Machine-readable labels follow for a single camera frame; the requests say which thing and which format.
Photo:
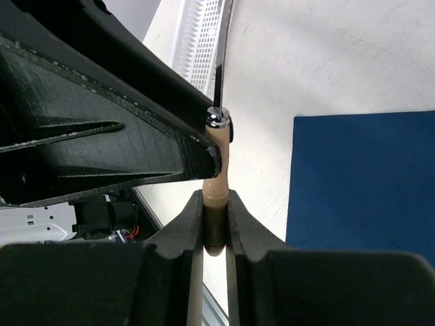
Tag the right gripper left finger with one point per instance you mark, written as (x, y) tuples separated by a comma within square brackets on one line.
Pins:
[(68, 284)]

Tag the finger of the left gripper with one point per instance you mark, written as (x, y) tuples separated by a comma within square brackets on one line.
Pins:
[(86, 108)]

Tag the wooden handle spoon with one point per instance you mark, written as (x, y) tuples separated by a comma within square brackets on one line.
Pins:
[(218, 130)]

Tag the white cable duct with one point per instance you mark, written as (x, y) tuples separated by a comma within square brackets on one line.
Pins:
[(195, 43)]

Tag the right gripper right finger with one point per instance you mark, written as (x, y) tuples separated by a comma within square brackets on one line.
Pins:
[(271, 283)]

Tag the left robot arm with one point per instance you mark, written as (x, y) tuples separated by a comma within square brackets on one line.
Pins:
[(44, 224)]

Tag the blue paper napkin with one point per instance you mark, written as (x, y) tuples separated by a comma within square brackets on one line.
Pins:
[(363, 182)]

